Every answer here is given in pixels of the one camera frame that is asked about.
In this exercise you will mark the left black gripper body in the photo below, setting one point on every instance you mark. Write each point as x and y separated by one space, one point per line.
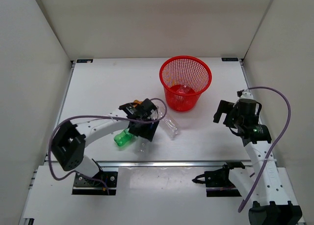
145 118

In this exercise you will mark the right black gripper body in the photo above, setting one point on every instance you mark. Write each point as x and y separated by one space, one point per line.
233 119

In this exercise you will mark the clear bottle blue label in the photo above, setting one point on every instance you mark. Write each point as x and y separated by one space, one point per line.
142 145

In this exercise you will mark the large clear plastic bottle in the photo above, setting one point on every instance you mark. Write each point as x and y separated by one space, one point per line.
167 123

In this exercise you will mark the clear bottle red label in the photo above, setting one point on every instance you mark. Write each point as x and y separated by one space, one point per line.
179 90

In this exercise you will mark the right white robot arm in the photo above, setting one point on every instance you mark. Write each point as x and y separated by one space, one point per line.
262 190

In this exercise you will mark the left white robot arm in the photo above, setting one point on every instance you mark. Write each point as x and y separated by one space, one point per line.
69 140

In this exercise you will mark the orange bottle patterned label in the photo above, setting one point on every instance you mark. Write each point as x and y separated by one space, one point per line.
137 102

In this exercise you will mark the green plastic bottle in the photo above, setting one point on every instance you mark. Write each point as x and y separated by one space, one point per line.
123 138

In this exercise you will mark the right black table label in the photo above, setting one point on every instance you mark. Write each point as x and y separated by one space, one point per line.
229 59

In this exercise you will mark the black table label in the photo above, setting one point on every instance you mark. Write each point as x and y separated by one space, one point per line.
84 60
229 59

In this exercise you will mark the red plastic mesh basket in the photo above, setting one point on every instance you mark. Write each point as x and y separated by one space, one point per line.
184 70

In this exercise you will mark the left black table label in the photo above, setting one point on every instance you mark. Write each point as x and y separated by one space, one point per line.
84 60

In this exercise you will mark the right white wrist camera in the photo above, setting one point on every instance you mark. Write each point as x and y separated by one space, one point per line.
245 94

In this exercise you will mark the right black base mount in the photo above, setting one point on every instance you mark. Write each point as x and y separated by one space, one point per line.
217 184

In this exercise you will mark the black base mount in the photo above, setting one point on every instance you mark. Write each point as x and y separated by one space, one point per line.
217 184
83 186

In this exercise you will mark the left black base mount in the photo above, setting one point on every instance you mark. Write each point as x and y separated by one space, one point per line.
83 186

